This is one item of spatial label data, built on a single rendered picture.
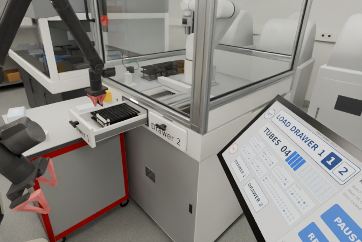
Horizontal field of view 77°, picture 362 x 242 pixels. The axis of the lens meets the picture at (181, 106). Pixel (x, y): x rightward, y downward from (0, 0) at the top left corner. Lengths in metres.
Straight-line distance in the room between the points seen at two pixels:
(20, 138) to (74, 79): 1.51
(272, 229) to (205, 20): 0.69
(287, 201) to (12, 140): 0.64
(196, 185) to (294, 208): 0.67
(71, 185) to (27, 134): 1.04
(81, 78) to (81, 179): 0.88
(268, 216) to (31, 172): 0.58
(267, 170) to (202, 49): 0.49
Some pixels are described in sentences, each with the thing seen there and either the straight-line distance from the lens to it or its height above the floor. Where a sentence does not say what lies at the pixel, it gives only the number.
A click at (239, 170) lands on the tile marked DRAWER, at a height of 1.00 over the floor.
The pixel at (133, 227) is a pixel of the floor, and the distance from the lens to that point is 1.89.
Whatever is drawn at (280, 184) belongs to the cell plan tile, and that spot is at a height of 1.06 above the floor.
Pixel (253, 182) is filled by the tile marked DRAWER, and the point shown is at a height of 1.01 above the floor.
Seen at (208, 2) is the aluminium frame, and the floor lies 1.48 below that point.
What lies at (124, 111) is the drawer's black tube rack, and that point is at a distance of 1.37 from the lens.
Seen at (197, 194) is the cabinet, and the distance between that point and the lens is 1.24.
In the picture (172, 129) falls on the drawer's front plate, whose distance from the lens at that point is 1.14.
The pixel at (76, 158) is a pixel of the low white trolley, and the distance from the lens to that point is 1.53.
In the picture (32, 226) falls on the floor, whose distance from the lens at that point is 2.13.
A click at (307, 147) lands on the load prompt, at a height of 1.15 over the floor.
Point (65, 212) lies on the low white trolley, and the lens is 1.73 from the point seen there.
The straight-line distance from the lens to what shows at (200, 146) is 1.06.
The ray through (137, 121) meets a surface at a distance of 1.30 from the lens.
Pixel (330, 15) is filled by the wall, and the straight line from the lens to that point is 4.05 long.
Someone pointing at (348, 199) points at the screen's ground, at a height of 1.13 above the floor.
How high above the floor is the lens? 1.47
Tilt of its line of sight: 24 degrees down
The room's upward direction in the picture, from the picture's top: 1 degrees clockwise
